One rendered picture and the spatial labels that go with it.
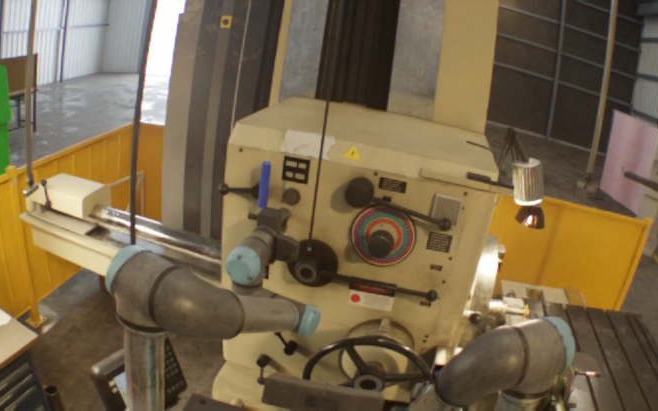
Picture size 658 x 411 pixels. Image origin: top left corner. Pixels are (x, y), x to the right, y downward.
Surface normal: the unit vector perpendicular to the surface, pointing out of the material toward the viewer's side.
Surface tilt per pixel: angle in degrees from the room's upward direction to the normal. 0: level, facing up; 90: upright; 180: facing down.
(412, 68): 90
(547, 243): 90
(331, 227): 90
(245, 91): 90
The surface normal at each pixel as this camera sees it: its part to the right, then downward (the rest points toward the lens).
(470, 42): -0.22, 0.30
